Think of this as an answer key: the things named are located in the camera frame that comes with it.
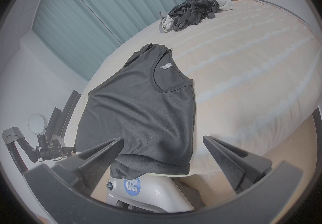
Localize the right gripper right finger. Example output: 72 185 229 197
202 135 274 195

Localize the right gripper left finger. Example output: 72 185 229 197
54 137 125 189

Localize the black T-shirt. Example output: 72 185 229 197
74 44 197 178

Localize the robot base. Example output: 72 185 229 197
104 175 197 214

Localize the bed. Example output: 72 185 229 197
74 0 321 178

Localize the pile of clothes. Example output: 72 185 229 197
159 0 220 33

